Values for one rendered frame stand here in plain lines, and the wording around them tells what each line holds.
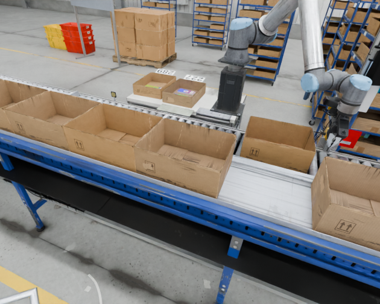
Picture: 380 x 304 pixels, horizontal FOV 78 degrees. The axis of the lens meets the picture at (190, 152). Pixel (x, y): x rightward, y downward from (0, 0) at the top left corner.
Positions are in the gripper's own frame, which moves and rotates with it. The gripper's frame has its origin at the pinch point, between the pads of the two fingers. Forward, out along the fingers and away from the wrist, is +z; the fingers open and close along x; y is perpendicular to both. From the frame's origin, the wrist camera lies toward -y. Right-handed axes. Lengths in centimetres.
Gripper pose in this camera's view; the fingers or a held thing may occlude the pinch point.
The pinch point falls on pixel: (330, 146)
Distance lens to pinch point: 148.1
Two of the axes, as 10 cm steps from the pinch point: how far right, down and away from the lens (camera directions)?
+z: -0.5, 8.0, 5.9
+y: 3.5, -5.4, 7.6
